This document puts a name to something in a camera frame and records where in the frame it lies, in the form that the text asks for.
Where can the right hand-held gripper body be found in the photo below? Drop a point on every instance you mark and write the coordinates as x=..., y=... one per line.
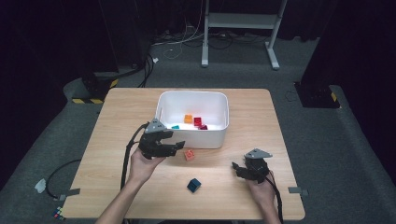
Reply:
x=257, y=166

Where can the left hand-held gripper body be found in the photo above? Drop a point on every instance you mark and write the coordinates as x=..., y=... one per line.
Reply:
x=152, y=144

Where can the teal toy block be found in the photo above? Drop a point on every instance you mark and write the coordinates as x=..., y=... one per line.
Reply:
x=175, y=127

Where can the salmon toy block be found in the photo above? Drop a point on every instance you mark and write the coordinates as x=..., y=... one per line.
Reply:
x=189, y=155

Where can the orange toy block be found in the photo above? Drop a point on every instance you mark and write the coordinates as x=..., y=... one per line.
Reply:
x=188, y=118

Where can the white plastic bin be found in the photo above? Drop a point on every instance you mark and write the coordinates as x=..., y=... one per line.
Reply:
x=205, y=138

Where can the red toy block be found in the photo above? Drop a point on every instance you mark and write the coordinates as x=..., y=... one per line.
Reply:
x=197, y=121

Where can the person's left hand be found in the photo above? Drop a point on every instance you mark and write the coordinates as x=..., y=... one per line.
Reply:
x=143, y=168

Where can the person's right hand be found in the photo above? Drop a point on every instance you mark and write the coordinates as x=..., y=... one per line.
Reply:
x=263, y=193

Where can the dark blue toy block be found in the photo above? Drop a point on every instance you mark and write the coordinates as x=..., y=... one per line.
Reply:
x=193, y=185

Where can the grey tape strip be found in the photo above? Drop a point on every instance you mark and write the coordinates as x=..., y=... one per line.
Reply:
x=70, y=193
x=298, y=190

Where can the yellow black hazard tape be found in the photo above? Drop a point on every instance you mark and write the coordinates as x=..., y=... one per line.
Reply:
x=87, y=101

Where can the black stand base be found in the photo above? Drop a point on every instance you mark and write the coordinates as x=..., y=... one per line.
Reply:
x=317, y=96
x=98, y=87

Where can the colourful puzzle cube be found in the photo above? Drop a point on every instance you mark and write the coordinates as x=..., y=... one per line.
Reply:
x=58, y=213

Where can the white metal stand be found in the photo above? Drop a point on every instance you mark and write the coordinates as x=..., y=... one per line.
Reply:
x=243, y=20

